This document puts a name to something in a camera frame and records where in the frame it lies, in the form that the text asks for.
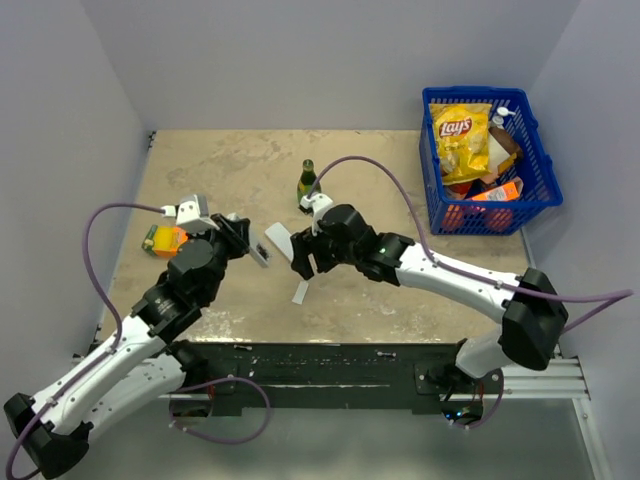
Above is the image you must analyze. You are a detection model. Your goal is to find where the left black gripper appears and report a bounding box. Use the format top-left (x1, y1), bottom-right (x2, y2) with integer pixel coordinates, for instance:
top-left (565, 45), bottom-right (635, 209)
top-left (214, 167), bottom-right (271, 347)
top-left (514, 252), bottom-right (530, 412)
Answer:
top-left (185, 212), bottom-right (250, 303)

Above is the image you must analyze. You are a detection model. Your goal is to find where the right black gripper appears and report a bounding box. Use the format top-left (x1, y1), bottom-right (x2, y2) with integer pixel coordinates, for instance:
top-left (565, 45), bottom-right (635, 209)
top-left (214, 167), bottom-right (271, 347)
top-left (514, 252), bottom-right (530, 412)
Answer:
top-left (291, 224), bottom-right (360, 280)

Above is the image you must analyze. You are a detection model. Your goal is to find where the white battery cover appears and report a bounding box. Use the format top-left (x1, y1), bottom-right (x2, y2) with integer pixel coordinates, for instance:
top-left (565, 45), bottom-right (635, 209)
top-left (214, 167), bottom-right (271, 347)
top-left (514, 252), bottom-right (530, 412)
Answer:
top-left (292, 281), bottom-right (309, 305)

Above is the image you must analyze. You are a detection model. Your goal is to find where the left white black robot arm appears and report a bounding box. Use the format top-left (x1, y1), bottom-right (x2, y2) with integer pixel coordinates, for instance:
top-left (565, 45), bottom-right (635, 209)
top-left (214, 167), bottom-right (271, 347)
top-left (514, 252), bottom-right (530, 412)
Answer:
top-left (4, 214), bottom-right (257, 479)

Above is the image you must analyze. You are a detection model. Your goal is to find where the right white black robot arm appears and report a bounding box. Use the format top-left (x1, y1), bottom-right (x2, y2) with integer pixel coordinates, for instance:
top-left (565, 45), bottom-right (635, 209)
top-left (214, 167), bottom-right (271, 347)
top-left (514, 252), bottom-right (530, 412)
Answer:
top-left (291, 204), bottom-right (568, 393)

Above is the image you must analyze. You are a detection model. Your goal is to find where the green glass bottle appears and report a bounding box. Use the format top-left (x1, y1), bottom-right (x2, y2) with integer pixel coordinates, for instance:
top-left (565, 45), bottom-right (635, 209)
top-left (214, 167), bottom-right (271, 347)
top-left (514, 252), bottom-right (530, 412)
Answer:
top-left (297, 159), bottom-right (322, 203)

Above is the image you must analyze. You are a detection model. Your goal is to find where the yellow chips bag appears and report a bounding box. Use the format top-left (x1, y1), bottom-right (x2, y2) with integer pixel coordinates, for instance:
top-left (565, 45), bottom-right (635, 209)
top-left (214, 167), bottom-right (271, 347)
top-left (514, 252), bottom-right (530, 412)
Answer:
top-left (429, 103), bottom-right (491, 186)

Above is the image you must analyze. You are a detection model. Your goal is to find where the orange carton box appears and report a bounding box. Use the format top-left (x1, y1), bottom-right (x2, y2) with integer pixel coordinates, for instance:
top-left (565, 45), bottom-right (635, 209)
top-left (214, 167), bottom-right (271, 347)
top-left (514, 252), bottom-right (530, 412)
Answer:
top-left (470, 177), bottom-right (524, 202)

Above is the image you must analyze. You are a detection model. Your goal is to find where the brown white snack package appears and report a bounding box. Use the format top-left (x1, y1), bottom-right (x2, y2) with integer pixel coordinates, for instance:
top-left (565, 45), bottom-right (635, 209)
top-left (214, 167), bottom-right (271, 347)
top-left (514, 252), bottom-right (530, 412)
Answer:
top-left (488, 126), bottom-right (524, 175)

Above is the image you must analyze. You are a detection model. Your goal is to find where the white cap bottle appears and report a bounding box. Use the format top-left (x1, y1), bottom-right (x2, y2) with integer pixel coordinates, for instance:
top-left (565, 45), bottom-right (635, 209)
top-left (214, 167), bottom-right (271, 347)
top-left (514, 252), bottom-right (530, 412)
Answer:
top-left (491, 106), bottom-right (515, 129)

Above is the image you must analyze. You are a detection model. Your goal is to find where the blue plastic basket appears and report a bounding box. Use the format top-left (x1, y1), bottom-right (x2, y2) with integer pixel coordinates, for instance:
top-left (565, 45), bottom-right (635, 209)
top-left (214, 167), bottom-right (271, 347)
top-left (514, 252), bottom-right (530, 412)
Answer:
top-left (419, 86), bottom-right (563, 235)

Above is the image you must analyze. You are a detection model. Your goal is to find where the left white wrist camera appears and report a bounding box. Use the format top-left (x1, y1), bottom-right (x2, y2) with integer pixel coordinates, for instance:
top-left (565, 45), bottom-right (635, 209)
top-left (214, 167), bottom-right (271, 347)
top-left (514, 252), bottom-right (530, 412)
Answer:
top-left (161, 194), bottom-right (218, 235)

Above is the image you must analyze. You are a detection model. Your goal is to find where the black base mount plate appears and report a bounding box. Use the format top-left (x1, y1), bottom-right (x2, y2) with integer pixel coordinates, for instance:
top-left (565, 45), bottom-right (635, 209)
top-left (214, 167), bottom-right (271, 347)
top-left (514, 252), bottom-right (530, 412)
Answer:
top-left (164, 340), bottom-right (504, 419)

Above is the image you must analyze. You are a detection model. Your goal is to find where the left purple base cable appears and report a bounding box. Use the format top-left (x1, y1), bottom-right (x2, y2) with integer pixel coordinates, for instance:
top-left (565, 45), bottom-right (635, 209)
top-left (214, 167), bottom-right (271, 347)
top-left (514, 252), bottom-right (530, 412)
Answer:
top-left (168, 375), bottom-right (274, 445)

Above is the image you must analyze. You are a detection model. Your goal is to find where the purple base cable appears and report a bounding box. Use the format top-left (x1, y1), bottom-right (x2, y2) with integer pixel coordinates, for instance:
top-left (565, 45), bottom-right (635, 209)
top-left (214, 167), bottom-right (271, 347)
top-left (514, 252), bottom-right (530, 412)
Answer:
top-left (168, 375), bottom-right (274, 445)
top-left (447, 372), bottom-right (505, 431)

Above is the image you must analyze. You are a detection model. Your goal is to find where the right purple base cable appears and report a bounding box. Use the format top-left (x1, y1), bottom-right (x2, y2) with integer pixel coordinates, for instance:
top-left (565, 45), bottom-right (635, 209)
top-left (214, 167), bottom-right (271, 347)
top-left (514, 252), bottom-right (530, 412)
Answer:
top-left (447, 372), bottom-right (505, 431)

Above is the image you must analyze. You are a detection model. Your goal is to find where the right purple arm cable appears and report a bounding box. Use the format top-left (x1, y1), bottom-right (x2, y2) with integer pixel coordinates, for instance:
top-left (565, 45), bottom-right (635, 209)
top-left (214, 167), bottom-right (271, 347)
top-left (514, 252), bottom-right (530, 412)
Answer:
top-left (309, 155), bottom-right (635, 334)

